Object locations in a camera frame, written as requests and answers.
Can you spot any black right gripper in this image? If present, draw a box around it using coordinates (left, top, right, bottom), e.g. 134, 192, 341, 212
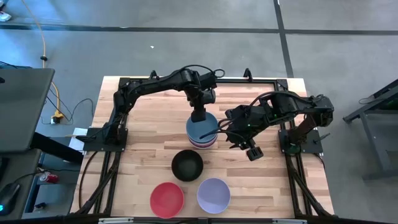
198, 105, 268, 151

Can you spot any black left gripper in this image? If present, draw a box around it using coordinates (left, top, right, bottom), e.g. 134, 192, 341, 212
188, 89, 217, 123

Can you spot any blue bowl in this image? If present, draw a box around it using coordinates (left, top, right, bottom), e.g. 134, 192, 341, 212
185, 111, 220, 144

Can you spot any black bowl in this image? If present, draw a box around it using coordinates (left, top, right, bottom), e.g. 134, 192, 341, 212
171, 149, 205, 182

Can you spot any lavender bowl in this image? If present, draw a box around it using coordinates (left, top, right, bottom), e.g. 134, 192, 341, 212
197, 177, 231, 215

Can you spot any orange-red bowl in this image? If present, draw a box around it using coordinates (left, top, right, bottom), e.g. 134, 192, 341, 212
149, 182, 185, 219

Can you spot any maroon bowl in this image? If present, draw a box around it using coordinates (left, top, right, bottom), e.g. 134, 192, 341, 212
188, 141, 218, 148

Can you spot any white metal bar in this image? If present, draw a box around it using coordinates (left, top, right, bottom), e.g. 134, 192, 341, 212
272, 218, 308, 224
98, 217, 134, 224

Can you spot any white paper sheet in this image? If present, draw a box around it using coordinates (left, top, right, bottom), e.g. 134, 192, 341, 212
67, 126, 89, 154

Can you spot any black metal stand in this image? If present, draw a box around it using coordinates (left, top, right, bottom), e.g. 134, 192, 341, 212
343, 78, 398, 182

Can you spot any yellow power plug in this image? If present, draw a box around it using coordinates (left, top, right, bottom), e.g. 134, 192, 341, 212
50, 111, 65, 124

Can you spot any black desk beam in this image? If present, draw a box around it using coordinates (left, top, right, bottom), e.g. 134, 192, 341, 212
30, 132, 85, 165

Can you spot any red soda can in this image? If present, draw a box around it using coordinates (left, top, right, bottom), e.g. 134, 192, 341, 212
39, 172, 60, 184

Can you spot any grey monitor desk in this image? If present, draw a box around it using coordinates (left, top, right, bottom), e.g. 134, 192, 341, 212
0, 67, 56, 153

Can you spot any grey side desk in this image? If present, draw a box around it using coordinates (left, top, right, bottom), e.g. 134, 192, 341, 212
0, 148, 43, 221

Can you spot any black computer mouse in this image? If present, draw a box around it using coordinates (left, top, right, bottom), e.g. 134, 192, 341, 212
0, 182, 21, 216

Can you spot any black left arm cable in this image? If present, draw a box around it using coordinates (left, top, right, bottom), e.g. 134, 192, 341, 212
180, 64, 226, 79

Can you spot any black aluminium table frame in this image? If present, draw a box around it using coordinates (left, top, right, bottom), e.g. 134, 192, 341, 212
70, 76, 335, 224

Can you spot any thin black floor cable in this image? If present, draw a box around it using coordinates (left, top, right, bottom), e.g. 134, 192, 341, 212
40, 88, 95, 126

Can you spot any thick black cable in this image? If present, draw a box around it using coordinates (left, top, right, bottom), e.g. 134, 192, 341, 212
78, 150, 100, 212

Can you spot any yellow extension cable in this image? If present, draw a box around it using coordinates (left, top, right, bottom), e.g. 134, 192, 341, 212
20, 0, 63, 118

